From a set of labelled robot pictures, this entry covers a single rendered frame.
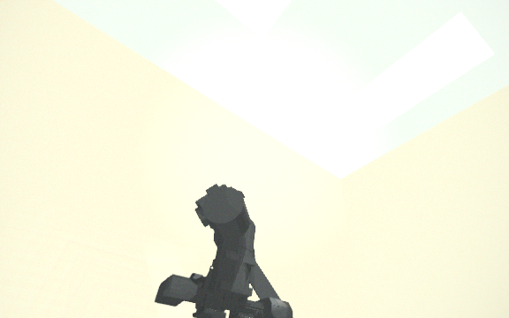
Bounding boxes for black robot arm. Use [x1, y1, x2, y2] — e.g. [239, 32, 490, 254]
[190, 184, 281, 300]

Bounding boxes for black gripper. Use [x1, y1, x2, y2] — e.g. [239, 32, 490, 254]
[154, 246, 293, 318]

